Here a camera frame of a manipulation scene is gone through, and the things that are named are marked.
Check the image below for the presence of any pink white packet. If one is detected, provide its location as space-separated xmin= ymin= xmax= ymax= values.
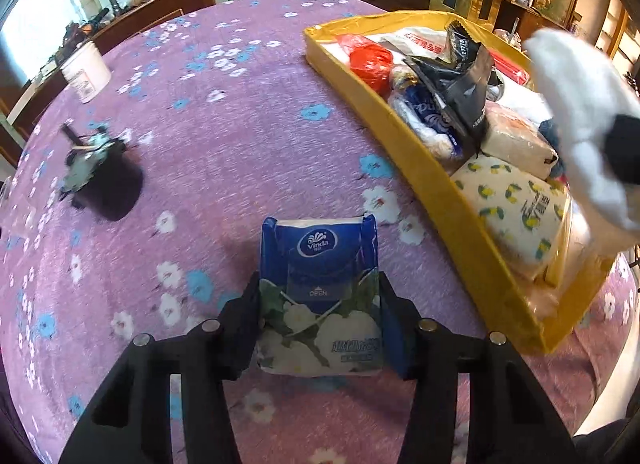
xmin=480 ymin=101 xmax=559 ymax=179

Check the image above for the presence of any person's dark clothing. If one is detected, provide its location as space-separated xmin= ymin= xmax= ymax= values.
xmin=572 ymin=416 xmax=640 ymax=464

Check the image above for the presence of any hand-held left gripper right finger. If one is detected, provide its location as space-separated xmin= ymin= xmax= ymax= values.
xmin=377 ymin=271 xmax=583 ymax=464

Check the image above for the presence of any white plastic jar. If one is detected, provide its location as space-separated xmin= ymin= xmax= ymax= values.
xmin=61 ymin=40 xmax=112 ymax=103

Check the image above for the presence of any blue floral tissue pack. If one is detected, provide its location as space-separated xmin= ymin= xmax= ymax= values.
xmin=254 ymin=214 xmax=385 ymax=377

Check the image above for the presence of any yellow cardboard box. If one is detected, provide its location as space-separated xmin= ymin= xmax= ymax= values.
xmin=303 ymin=11 xmax=618 ymax=355

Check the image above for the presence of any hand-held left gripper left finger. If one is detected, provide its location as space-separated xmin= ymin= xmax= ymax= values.
xmin=59 ymin=276 xmax=261 ymax=464

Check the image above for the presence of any black plastic packet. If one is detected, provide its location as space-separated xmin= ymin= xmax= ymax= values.
xmin=402 ymin=21 xmax=496 ymax=155

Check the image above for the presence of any clear blue print packet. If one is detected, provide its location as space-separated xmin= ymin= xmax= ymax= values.
xmin=387 ymin=66 xmax=468 ymax=161

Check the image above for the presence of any lemon print tissue pack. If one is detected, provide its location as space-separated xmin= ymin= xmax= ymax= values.
xmin=452 ymin=154 xmax=573 ymax=281

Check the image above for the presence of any wooden sideboard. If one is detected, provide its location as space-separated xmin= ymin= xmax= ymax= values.
xmin=492 ymin=0 xmax=601 ymax=52

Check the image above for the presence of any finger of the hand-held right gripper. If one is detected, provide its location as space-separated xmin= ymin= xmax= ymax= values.
xmin=602 ymin=114 xmax=640 ymax=185

